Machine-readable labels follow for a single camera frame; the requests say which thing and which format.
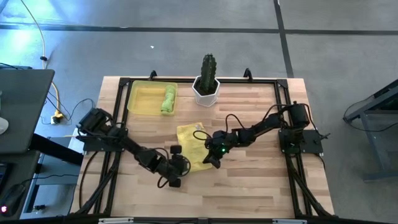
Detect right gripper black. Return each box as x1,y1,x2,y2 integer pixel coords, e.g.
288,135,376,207
203,130,234,170

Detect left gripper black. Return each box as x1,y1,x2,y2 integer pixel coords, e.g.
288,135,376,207
161,144,192,189

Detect yellow microfiber towel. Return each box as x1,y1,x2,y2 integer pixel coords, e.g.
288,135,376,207
176,121,214,173

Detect green microfiber towel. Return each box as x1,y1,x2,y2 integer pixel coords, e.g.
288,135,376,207
160,84,177,114

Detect yellow translucent plastic basket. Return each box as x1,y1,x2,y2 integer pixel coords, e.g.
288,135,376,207
126,80,179,117

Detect green cactus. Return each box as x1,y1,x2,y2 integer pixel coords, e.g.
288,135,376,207
198,53,218,93

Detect white paper sheet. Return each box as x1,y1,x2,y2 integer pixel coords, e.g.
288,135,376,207
67,128,85,154

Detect dark grey desk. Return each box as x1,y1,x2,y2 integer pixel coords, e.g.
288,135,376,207
0,68,56,156

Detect black computer mouse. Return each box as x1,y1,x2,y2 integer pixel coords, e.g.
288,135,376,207
0,182,28,218

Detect grey metal cart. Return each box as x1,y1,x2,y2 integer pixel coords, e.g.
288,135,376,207
342,78,398,182

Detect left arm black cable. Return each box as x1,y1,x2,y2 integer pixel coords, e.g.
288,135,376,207
146,146,192,189

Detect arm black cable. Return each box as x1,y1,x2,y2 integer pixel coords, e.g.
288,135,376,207
146,146,192,189
192,103,292,151

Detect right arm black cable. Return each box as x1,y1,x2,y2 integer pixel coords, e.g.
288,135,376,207
192,103,292,151

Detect white edge bracket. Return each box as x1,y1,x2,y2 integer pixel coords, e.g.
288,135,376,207
272,218,308,224
98,217,134,224

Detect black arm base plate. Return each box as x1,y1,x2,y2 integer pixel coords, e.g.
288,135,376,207
81,126,127,153
278,128,325,155

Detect black aluminium table frame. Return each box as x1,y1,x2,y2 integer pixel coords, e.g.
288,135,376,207
70,76,335,219

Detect thin black floor cable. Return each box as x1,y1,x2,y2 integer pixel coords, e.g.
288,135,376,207
45,91,96,126

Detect yellow power cord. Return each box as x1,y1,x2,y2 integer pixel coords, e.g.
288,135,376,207
19,0,65,124

